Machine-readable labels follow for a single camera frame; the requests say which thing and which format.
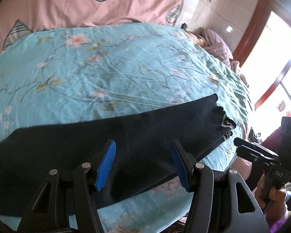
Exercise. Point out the right hand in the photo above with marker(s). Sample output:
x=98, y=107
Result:
x=276, y=209

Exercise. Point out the wooden framed window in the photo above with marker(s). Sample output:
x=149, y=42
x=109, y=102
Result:
x=264, y=50

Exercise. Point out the black pants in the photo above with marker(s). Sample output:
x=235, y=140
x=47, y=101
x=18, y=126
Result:
x=142, y=159

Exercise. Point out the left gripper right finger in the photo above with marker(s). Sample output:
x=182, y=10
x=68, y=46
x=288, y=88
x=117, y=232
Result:
x=222, y=201

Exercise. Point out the pink quilt with plaid hearts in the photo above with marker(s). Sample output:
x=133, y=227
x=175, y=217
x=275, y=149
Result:
x=19, y=18

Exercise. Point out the mauve crumpled blanket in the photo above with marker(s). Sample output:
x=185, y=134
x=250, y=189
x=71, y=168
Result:
x=212, y=43

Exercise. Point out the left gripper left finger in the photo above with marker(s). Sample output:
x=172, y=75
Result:
x=64, y=200

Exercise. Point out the black charger plug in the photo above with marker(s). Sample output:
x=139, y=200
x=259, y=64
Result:
x=184, y=26

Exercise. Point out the purple cloth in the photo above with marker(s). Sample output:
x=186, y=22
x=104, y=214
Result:
x=278, y=226

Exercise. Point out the teal floral bed sheet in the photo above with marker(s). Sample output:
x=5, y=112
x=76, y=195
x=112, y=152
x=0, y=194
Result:
x=77, y=74

